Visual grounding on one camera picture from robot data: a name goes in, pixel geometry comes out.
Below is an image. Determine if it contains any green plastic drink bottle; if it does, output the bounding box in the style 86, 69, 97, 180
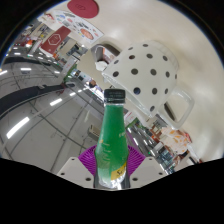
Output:
93, 88, 130, 190

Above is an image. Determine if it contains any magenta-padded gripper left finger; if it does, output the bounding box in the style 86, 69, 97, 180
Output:
56, 144, 99, 189

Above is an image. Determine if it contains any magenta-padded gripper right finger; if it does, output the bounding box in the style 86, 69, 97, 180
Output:
125, 144, 168, 188

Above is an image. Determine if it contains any white paper napkin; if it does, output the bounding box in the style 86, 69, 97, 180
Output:
94, 59, 108, 72

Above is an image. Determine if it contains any ceiling air conditioner unit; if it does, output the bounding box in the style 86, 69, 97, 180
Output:
87, 124, 101, 141

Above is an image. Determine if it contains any colourful printed leaflet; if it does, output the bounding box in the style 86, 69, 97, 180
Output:
43, 9, 104, 44

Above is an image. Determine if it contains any white black-dotted mug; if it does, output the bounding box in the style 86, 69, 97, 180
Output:
101, 40, 195, 130

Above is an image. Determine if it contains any group of ceiling lights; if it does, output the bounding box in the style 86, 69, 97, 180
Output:
0, 66, 78, 141

